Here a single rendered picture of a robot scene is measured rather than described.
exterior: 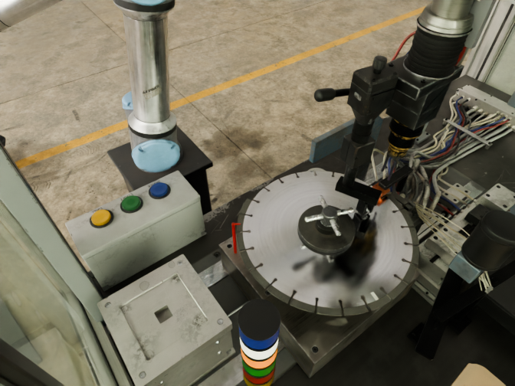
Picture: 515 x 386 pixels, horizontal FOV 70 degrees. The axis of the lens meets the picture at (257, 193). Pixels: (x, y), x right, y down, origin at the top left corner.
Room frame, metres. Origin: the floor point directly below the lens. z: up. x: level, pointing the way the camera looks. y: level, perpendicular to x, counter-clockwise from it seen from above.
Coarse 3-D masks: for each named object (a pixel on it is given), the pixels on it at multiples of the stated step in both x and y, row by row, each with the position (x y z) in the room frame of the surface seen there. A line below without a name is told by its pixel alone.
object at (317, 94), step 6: (318, 90) 0.50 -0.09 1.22; (324, 90) 0.50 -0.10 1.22; (330, 90) 0.51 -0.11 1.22; (336, 90) 0.51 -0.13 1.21; (342, 90) 0.52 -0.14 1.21; (348, 90) 0.52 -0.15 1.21; (318, 96) 0.49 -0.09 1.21; (324, 96) 0.49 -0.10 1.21; (330, 96) 0.50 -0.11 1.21; (336, 96) 0.51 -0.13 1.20
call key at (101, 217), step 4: (96, 212) 0.51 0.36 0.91; (100, 212) 0.51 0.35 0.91; (104, 212) 0.51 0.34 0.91; (108, 212) 0.51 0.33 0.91; (92, 216) 0.50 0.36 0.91; (96, 216) 0.50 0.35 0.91; (100, 216) 0.50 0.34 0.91; (104, 216) 0.50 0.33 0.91; (108, 216) 0.50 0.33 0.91; (92, 220) 0.49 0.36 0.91; (96, 220) 0.49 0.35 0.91; (100, 220) 0.49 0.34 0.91; (104, 220) 0.49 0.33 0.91; (108, 220) 0.50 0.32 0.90; (96, 224) 0.48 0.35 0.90; (100, 224) 0.48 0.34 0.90
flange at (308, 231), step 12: (300, 216) 0.46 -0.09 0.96; (348, 216) 0.46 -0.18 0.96; (300, 228) 0.43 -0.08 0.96; (312, 228) 0.43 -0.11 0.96; (324, 228) 0.42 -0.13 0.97; (348, 228) 0.43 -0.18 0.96; (312, 240) 0.40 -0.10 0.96; (324, 240) 0.40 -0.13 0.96; (336, 240) 0.40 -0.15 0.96; (348, 240) 0.40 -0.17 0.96; (324, 252) 0.38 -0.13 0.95
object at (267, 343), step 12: (252, 300) 0.18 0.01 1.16; (264, 300) 0.18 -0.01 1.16; (240, 312) 0.17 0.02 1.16; (252, 312) 0.17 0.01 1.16; (264, 312) 0.17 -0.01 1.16; (276, 312) 0.17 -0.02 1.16; (240, 324) 0.16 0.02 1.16; (252, 324) 0.16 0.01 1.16; (264, 324) 0.16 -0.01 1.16; (276, 324) 0.16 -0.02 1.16; (240, 336) 0.16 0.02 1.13; (252, 336) 0.14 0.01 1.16; (264, 336) 0.14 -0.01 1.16; (276, 336) 0.15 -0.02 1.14; (252, 348) 0.14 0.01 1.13; (264, 348) 0.14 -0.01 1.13
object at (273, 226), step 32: (288, 192) 0.53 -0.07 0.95; (320, 192) 0.53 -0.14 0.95; (256, 224) 0.45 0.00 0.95; (288, 224) 0.45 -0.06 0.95; (384, 224) 0.45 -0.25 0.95; (256, 256) 0.37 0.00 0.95; (288, 256) 0.37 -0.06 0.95; (320, 256) 0.37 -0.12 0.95; (352, 256) 0.37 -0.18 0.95; (384, 256) 0.37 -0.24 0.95; (288, 288) 0.31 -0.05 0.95; (320, 288) 0.31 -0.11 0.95; (352, 288) 0.31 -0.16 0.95; (384, 288) 0.31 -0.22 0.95
